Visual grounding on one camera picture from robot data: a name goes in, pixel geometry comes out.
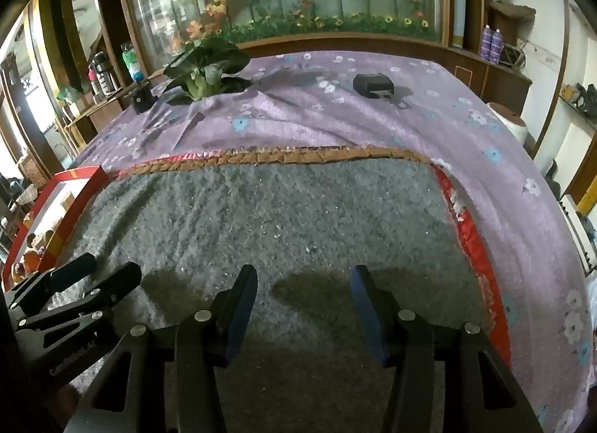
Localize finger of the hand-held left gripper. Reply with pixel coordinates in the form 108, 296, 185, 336
18, 262, 142, 328
7, 253, 97, 310

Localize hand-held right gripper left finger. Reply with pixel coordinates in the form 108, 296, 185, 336
63, 264, 259, 433

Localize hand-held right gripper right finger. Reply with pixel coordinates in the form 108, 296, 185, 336
350, 265, 544, 433

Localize red cardboard tray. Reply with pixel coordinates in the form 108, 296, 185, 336
1, 166, 110, 291

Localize wicker basket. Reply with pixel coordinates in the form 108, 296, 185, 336
21, 153, 47, 186

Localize grey mat with red border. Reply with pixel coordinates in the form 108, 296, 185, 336
44, 146, 514, 433

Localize wooden side cabinet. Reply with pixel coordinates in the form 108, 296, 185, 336
63, 88, 136, 149

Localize green bag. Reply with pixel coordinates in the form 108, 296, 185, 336
57, 85, 85, 105

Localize black cylindrical holder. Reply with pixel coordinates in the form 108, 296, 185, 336
127, 81, 156, 115

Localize bottles on sideboard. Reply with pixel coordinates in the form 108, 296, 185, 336
88, 53, 119, 98

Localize purple floral blanket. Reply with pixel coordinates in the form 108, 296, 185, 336
75, 50, 595, 433

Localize clear bottle with green cap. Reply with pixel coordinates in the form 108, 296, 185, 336
121, 42, 141, 84

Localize leafy green vegetable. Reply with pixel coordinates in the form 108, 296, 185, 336
162, 37, 253, 100

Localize black key fob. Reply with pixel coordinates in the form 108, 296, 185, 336
353, 73, 411, 109

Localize white roll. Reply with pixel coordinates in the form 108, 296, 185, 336
486, 102, 530, 144

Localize wooden low cabinet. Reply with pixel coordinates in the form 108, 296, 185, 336
450, 48, 532, 107

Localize dark bundled object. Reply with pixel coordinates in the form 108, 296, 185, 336
562, 83, 597, 121

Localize coiled wire bundle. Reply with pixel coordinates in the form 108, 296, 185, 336
501, 43, 528, 72

